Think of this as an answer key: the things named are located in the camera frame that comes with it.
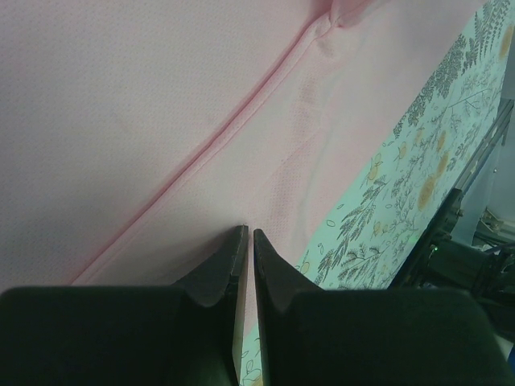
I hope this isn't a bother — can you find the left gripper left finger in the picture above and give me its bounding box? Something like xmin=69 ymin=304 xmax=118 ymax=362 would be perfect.
xmin=1 ymin=225 xmax=249 ymax=385

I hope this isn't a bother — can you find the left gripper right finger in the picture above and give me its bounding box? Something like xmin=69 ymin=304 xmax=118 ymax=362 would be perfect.
xmin=253 ymin=229 xmax=509 ymax=385

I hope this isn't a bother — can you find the pink t shirt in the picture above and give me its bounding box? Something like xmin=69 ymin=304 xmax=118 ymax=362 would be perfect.
xmin=0 ymin=0 xmax=490 ymax=335

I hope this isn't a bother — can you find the floral table cloth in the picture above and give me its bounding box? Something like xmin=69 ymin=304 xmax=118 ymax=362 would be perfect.
xmin=239 ymin=0 xmax=515 ymax=386

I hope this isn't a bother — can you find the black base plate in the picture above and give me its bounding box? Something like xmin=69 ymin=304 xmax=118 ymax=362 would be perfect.
xmin=389 ymin=188 xmax=514 ymax=307

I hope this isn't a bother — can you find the aluminium frame rail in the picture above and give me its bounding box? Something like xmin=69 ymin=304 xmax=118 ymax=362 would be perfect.
xmin=454 ymin=98 xmax=514 ymax=194

